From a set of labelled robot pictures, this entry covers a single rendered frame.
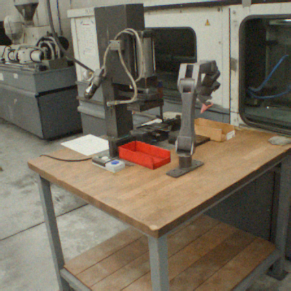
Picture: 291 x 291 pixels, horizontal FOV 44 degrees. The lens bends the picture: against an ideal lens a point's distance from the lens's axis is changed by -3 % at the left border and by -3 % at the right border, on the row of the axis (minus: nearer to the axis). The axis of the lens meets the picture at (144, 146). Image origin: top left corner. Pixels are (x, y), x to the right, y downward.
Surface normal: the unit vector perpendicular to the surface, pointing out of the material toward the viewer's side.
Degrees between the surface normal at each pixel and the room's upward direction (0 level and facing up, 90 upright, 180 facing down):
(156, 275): 90
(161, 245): 90
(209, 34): 90
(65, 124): 90
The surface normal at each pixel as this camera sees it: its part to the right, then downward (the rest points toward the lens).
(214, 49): -0.76, 0.27
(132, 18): 0.68, 0.21
